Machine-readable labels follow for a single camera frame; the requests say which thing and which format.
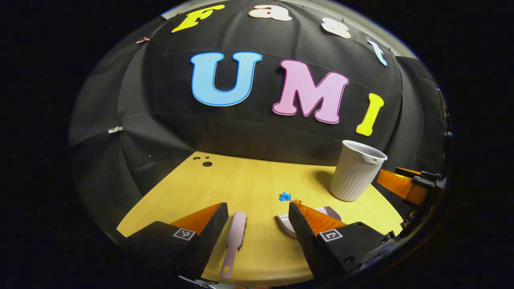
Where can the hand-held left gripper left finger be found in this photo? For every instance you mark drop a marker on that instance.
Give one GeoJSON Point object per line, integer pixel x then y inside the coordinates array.
{"type": "Point", "coordinates": [213, 228]}

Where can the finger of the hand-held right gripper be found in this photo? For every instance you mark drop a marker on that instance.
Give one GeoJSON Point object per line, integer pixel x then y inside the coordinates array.
{"type": "Point", "coordinates": [401, 186]}
{"type": "Point", "coordinates": [409, 173]}

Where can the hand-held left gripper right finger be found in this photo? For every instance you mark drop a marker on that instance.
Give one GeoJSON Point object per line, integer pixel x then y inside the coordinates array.
{"type": "Point", "coordinates": [302, 233]}

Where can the pink dustpan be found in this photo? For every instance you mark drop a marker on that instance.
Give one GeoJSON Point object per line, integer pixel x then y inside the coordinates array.
{"type": "Point", "coordinates": [283, 224]}

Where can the small pink broom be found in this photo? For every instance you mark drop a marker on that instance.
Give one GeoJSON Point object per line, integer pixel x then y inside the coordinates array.
{"type": "Point", "coordinates": [237, 228]}

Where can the blue paper scrap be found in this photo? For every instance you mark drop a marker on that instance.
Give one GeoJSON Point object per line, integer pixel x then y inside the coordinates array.
{"type": "Point", "coordinates": [285, 196]}

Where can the white ribbed garbage bin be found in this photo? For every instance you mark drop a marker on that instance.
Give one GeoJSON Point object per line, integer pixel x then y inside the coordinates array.
{"type": "Point", "coordinates": [355, 174]}

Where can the wooden desktop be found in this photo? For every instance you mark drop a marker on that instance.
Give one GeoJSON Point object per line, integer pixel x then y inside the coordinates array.
{"type": "Point", "coordinates": [257, 180]}

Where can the black backdrop cloth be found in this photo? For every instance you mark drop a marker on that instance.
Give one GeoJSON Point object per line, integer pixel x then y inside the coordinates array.
{"type": "Point", "coordinates": [257, 128]}

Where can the silver metal clip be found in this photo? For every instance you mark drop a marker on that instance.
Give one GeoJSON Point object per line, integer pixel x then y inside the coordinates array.
{"type": "Point", "coordinates": [115, 129]}

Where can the copper metal clip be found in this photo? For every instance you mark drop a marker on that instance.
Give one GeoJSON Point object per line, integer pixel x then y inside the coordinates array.
{"type": "Point", "coordinates": [142, 40]}

